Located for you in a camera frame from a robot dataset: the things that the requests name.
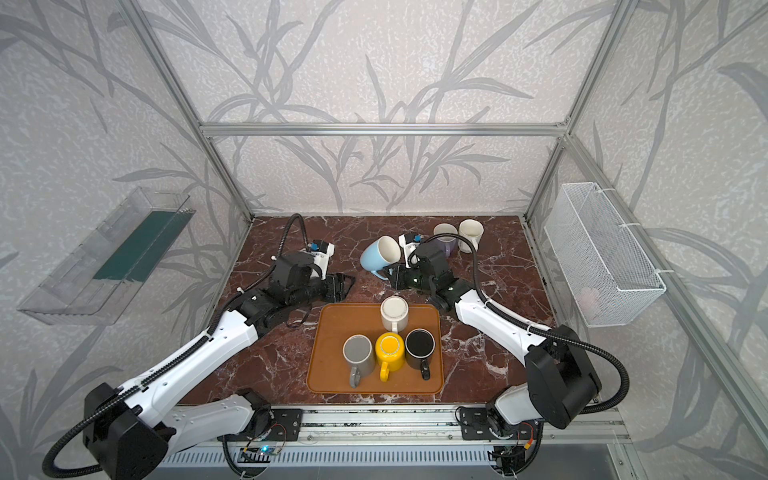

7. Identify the purple mug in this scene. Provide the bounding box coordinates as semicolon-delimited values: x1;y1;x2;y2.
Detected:
433;223;458;258

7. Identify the light blue mug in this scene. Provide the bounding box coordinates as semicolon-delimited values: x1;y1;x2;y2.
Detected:
360;236;402;280

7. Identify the white faceted mug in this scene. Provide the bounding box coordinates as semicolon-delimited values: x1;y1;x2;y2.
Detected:
458;219;484;253

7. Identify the grey mug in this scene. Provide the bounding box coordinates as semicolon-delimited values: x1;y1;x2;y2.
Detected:
342;334;376;389

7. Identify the yellow mug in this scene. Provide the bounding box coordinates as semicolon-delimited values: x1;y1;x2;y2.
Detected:
375;332;405;382

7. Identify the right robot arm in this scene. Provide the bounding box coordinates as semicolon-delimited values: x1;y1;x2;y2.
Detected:
371;233;630;438

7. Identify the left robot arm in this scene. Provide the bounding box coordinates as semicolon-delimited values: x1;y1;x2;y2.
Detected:
41;239;355;479

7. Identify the cream white mug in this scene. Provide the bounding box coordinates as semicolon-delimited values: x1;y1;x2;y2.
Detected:
380;295;409;334

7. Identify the black mug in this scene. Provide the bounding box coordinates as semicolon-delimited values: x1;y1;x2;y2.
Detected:
405;328;436;381

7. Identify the brown rectangular tray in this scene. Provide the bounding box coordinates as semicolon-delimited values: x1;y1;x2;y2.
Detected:
307;303;444;395

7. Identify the pink object in basket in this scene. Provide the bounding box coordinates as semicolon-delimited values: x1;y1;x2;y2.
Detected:
576;287;602;321

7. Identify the green circuit board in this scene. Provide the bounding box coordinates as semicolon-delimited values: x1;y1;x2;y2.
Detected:
241;445;283;463

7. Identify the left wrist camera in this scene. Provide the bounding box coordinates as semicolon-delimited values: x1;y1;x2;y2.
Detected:
307;240;335;280

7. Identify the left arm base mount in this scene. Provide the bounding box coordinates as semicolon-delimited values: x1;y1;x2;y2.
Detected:
241;408;303;442

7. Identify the aluminium front rail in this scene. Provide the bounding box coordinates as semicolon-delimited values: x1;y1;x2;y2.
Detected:
254;404;631;447

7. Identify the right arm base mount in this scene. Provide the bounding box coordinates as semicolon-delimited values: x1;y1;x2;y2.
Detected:
454;406;542;441

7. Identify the white wire basket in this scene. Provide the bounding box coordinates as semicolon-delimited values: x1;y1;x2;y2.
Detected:
544;182;666;328

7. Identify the clear plastic wall bin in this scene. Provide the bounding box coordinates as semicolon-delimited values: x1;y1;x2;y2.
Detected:
18;187;196;326

